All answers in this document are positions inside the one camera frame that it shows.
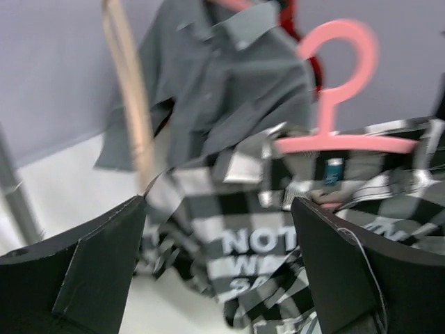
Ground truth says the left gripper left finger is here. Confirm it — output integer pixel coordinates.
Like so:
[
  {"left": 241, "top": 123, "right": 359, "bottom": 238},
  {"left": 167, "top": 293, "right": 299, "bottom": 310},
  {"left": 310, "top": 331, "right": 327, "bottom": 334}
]
[{"left": 1, "top": 196, "right": 145, "bottom": 334}]

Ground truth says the metal clothes rack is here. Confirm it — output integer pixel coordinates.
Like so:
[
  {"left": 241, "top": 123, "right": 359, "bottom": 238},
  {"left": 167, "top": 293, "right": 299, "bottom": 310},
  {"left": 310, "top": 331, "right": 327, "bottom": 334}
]
[{"left": 1, "top": 134, "right": 44, "bottom": 245}]

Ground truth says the red black plaid shirt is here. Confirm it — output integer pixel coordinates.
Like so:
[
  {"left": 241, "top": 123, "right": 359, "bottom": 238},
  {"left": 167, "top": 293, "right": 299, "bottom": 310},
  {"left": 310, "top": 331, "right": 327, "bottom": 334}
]
[{"left": 273, "top": 0, "right": 324, "bottom": 104}]

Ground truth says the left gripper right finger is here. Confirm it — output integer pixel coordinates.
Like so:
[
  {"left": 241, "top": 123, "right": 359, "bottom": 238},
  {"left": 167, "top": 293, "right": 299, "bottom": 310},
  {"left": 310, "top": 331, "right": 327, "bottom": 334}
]
[{"left": 291, "top": 198, "right": 444, "bottom": 333}]

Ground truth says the beige hanger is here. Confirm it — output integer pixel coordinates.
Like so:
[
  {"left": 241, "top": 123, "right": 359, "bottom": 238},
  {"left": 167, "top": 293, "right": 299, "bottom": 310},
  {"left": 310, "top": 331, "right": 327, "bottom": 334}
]
[{"left": 101, "top": 0, "right": 155, "bottom": 194}]

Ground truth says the grey shirt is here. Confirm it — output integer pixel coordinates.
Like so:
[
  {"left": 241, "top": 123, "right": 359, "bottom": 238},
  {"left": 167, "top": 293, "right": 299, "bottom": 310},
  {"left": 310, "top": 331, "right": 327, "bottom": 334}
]
[{"left": 93, "top": 0, "right": 314, "bottom": 173}]

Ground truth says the pink hanger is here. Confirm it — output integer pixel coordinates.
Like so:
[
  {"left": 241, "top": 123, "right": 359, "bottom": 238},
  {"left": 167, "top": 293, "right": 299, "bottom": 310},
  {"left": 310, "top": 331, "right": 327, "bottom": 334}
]
[
  {"left": 209, "top": 0, "right": 255, "bottom": 12},
  {"left": 275, "top": 19, "right": 416, "bottom": 154}
]

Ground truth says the black white checkered shirt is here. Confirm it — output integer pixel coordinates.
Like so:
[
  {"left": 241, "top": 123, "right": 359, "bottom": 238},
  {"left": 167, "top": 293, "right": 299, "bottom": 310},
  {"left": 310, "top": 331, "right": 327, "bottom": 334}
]
[{"left": 136, "top": 118, "right": 444, "bottom": 328}]

